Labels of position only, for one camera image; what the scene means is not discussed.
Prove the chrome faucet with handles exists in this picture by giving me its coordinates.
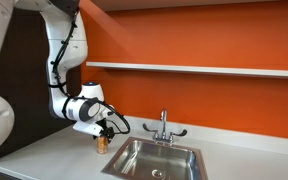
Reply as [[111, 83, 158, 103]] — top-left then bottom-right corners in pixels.
[[142, 108, 188, 145]]

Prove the dark wood cabinet panel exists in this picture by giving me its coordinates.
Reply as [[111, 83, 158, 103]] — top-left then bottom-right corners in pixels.
[[0, 8, 83, 160]]

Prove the orange soda can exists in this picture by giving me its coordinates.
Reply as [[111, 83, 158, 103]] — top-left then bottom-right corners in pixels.
[[96, 135, 110, 155]]

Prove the thin white wall shelf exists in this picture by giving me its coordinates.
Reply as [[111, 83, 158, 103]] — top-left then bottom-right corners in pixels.
[[85, 61, 288, 80]]

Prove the white backsplash strip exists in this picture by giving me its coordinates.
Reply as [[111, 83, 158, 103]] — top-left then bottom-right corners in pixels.
[[123, 114, 288, 159]]

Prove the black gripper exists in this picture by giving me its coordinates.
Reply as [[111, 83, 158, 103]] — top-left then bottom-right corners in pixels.
[[93, 118, 116, 141]]

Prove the stainless steel sink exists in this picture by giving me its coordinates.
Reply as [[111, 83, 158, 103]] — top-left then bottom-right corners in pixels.
[[100, 136, 209, 180]]

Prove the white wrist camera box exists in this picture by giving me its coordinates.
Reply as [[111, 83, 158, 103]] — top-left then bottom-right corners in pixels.
[[72, 120, 104, 137]]

